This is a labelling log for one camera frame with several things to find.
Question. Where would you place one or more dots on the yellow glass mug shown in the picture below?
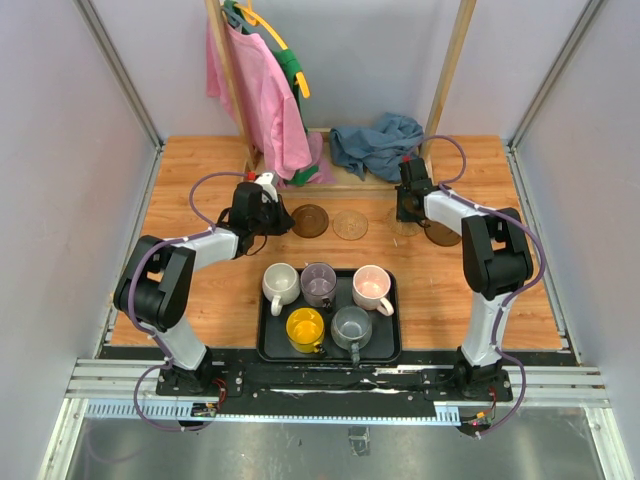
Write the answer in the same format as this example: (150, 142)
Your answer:
(305, 330)

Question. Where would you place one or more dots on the pink shirt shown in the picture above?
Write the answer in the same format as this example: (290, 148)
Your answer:
(265, 105)

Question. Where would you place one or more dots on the black plastic tray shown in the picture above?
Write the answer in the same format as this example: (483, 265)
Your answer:
(385, 345)

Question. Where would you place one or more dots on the white ceramic mug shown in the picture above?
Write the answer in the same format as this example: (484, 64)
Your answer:
(280, 286)

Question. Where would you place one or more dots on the grey glass mug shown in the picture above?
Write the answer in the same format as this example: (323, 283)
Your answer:
(351, 330)

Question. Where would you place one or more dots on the woven rattan coaster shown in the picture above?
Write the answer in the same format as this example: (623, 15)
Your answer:
(405, 229)

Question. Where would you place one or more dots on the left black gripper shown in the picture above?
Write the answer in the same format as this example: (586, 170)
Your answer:
(285, 221)

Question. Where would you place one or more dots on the green hanger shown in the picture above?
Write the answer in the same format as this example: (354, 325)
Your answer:
(236, 19)

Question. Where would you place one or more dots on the green shirt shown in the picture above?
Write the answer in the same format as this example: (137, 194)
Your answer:
(292, 75)

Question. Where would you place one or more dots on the blue crumpled cloth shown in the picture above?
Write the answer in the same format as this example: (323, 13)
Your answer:
(378, 149)

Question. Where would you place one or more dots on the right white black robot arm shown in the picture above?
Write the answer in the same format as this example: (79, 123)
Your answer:
(496, 263)

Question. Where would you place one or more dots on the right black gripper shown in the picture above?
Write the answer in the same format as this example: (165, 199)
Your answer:
(401, 215)

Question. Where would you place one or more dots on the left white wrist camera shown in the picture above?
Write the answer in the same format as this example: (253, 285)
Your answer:
(268, 182)

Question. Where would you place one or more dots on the pink ceramic mug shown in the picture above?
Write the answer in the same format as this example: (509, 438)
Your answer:
(370, 287)

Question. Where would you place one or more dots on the yellow hanger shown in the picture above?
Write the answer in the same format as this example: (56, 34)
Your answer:
(256, 19)

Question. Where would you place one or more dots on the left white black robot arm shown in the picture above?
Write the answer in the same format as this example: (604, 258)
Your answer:
(153, 290)

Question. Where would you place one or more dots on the purple glass mug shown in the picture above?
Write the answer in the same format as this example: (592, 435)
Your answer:
(318, 286)

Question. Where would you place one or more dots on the brown glass coaster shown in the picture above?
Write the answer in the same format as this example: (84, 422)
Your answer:
(311, 221)

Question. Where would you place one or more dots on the aluminium front rail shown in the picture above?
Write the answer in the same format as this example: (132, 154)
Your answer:
(127, 389)

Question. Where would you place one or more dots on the light woven coaster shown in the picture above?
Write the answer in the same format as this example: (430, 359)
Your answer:
(350, 225)

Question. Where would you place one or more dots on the dark wooden coaster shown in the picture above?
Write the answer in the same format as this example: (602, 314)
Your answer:
(441, 235)

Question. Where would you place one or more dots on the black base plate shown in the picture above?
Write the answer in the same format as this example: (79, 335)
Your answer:
(251, 386)

